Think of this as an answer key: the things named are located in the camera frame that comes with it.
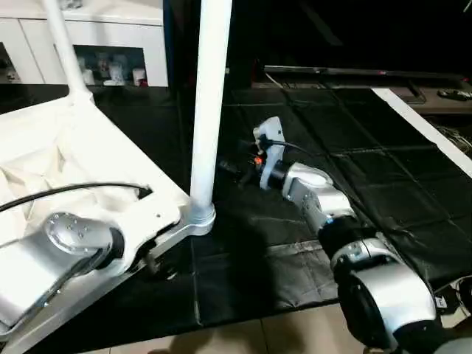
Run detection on white plastic table leg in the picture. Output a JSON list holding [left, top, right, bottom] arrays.
[[189, 0, 234, 215], [42, 0, 94, 100]]

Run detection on white plastic table top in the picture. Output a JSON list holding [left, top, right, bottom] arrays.
[[0, 92, 217, 347]]

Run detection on white flat strip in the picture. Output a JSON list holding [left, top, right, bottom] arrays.
[[371, 87, 472, 178]]

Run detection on white glass-door cabinet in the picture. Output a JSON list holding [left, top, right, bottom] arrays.
[[0, 0, 169, 88]]

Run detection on black flat remote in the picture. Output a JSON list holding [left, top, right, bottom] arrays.
[[437, 89, 472, 101]]

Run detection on black floor power adapter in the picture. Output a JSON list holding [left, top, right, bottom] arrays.
[[435, 279, 472, 314]]

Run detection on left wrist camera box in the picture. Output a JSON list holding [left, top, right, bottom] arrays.
[[111, 193, 183, 275]]

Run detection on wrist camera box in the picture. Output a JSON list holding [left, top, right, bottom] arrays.
[[111, 193, 183, 275], [253, 117, 287, 189]]

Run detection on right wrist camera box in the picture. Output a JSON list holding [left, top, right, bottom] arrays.
[[253, 117, 287, 189]]

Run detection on dark long rail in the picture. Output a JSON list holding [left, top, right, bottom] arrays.
[[251, 65, 472, 82]]

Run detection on thin tangled floor wires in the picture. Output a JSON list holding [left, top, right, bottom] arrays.
[[431, 122, 472, 156]]

